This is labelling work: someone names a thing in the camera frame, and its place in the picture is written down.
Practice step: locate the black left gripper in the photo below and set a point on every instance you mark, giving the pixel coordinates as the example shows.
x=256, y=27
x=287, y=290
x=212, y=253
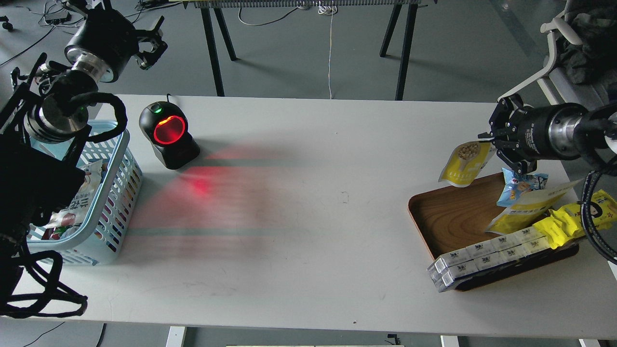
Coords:
x=110, y=37

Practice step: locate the white clear box upper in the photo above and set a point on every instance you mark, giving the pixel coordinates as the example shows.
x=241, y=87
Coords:
x=489, y=254

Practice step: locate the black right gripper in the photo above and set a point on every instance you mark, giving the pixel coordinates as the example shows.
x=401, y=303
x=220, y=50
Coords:
x=522, y=134

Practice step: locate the white clear box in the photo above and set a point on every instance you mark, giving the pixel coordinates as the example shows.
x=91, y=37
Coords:
x=486, y=277
x=489, y=254

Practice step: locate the white red snack bag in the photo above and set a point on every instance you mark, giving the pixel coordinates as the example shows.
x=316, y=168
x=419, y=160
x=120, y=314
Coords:
x=68, y=220

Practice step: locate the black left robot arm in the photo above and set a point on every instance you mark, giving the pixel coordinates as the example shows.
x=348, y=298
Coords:
x=45, y=125

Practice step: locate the black barcode scanner red light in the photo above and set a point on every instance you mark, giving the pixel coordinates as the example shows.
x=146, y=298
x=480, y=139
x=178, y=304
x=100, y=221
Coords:
x=166, y=127

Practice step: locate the yellow white flat pouch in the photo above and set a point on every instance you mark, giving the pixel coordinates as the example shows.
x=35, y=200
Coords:
x=528, y=208

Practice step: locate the white clear box lower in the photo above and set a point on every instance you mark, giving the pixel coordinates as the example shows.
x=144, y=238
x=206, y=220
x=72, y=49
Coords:
x=486, y=277

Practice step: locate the black trestle table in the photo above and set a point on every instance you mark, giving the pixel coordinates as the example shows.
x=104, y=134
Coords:
x=310, y=55

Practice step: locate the blue snack bag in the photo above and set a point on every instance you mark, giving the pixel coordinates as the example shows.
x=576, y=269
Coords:
x=517, y=185

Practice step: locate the yellow cartoon snack bag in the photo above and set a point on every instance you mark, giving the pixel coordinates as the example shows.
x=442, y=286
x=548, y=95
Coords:
x=565, y=223

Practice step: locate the light blue plastic basket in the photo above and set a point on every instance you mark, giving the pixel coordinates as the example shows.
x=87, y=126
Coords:
x=98, y=239

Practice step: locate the yellow white snack pouch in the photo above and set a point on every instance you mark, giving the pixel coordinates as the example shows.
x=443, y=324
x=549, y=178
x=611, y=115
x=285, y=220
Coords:
x=466, y=162

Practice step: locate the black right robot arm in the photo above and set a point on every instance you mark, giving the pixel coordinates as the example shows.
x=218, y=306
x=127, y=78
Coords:
x=596, y=130

